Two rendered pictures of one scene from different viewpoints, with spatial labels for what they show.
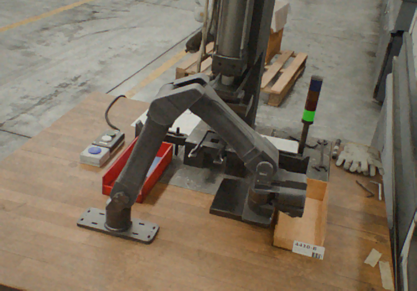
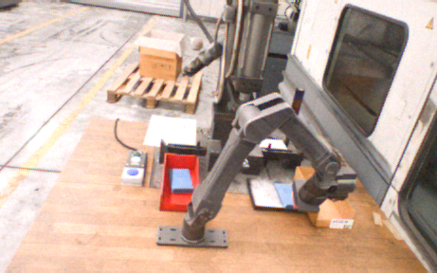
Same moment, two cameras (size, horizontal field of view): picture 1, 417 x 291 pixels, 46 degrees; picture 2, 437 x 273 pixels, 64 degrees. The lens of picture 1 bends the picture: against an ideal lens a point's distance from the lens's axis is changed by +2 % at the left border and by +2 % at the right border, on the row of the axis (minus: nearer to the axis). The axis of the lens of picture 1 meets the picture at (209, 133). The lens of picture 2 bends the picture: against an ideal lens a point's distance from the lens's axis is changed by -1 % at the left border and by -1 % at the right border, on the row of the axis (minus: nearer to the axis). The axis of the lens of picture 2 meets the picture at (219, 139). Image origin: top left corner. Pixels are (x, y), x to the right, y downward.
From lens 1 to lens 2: 0.52 m
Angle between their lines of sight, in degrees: 19
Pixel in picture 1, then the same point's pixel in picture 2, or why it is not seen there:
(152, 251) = (234, 253)
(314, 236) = (335, 212)
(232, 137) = (308, 145)
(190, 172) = not seen: hidden behind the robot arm
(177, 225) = (237, 226)
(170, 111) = (264, 130)
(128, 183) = (213, 199)
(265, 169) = (333, 168)
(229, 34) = (253, 58)
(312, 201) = not seen: hidden behind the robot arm
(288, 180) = (344, 173)
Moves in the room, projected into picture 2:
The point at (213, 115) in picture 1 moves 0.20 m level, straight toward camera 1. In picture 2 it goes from (296, 129) to (344, 174)
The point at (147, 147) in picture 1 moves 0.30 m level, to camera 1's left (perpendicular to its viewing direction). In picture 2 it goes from (233, 165) to (106, 170)
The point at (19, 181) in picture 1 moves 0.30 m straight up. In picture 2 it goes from (78, 212) to (72, 118)
